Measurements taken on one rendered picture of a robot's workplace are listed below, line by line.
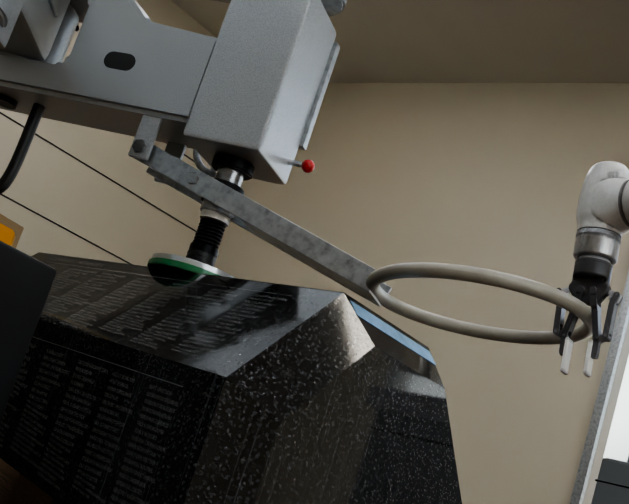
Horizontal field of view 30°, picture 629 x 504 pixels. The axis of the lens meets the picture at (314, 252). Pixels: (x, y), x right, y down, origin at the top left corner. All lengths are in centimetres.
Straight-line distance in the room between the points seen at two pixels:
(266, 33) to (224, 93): 17
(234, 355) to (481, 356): 592
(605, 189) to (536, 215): 578
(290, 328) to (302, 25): 83
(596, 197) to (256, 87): 80
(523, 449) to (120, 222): 349
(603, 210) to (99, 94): 120
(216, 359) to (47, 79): 105
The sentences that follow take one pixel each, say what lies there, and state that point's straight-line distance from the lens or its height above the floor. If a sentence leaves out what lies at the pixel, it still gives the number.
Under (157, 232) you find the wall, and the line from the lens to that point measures 927.
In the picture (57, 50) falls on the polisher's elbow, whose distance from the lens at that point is 306.
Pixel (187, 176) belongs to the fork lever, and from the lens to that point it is 268.
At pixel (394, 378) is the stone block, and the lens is 230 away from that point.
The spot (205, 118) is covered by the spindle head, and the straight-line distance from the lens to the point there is 267.
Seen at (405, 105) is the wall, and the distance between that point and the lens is 919.
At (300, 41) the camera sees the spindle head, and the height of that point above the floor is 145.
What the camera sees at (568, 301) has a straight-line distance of 231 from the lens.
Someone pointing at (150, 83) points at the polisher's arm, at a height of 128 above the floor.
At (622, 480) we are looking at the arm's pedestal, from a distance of 288.
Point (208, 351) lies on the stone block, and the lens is 215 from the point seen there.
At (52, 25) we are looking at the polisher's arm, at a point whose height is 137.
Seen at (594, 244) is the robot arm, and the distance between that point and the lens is 239.
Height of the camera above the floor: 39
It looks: 14 degrees up
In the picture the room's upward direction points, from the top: 18 degrees clockwise
